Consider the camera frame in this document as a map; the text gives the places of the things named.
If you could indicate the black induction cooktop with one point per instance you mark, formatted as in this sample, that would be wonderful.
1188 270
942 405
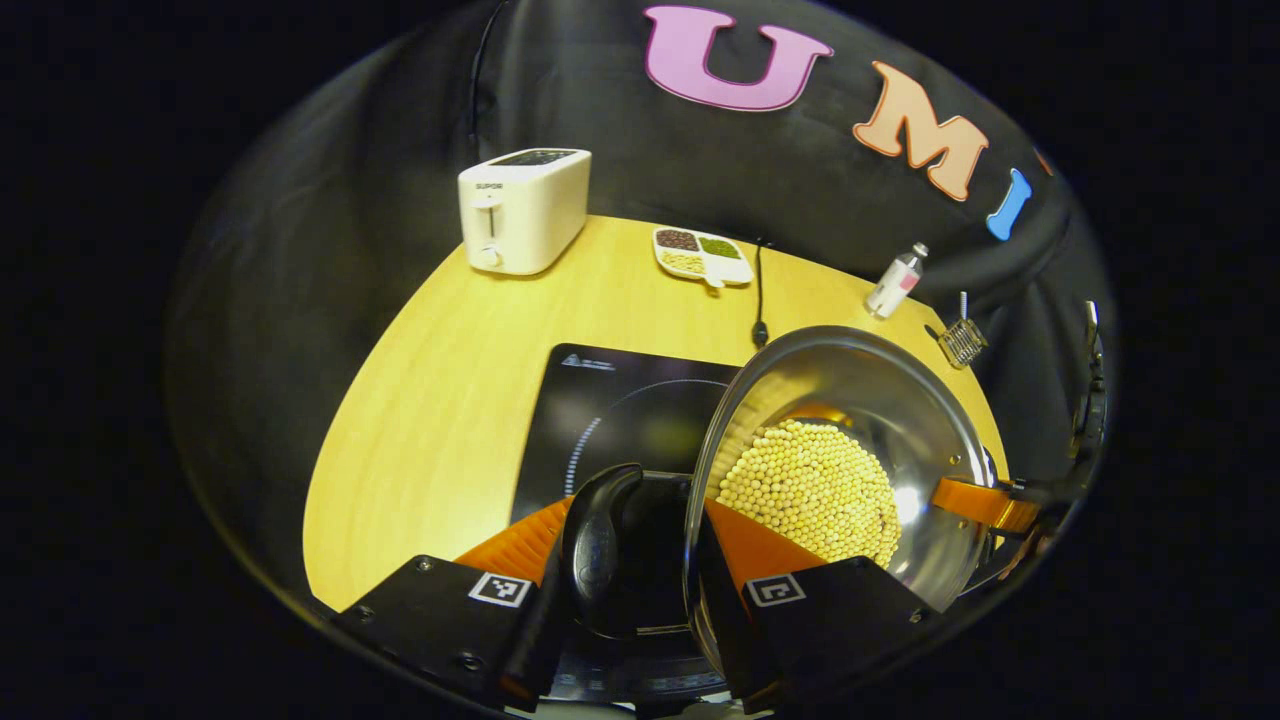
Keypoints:
620 400

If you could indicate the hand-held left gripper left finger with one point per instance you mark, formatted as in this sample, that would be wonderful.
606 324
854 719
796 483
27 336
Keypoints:
530 640

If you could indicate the pile of yellow beans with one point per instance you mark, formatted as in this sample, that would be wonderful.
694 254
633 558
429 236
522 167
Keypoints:
810 490

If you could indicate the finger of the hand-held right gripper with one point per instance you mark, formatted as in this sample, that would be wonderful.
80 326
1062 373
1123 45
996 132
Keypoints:
975 503

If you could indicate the clear bottle pink label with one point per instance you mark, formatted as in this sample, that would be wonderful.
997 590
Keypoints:
895 283

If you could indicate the stainless steel pot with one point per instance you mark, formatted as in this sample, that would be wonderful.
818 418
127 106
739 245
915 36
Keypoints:
850 370

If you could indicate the white divided bean dish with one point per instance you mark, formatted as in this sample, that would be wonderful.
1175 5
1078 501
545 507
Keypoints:
705 262

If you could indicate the white toaster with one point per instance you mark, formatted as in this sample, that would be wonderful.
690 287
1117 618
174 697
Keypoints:
525 210

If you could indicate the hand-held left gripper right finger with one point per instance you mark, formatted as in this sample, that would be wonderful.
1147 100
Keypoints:
840 610

